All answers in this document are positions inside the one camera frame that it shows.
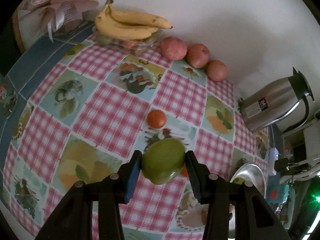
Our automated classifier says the checkered printed tablecloth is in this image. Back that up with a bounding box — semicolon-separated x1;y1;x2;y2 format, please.
0;34;270;240

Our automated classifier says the steel thermos jug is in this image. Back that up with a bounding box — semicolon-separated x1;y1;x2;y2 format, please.
237;67;315;132

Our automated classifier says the glass fruit dish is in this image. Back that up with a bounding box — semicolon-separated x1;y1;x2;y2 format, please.
92;27;163;55

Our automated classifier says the red potato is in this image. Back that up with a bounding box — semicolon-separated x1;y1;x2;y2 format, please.
187;44;210;68
206;60;227;81

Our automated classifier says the black power adapter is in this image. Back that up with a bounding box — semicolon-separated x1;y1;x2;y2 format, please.
274;158;290;172

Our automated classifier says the steel bowl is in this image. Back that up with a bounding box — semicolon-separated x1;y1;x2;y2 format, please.
229;162;266;239

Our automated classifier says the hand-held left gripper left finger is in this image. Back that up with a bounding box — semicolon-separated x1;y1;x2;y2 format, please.
36;150;143;240

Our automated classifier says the teal box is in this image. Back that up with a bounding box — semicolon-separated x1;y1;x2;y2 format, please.
266;184;290;203

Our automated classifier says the small orange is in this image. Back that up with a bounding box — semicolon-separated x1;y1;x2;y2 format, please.
147;110;167;128

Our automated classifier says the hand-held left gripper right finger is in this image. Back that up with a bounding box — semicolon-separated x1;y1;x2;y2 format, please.
185;150;292;240

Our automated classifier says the white power strip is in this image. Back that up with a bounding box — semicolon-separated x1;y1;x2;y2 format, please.
267;148;280;177

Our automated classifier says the red potato middle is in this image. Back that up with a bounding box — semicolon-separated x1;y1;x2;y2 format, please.
187;44;210;68

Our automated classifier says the bunch of yellow bananas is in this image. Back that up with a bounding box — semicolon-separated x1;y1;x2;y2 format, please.
94;0;173;40

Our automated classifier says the red potato right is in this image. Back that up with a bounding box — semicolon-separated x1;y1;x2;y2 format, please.
206;60;227;81

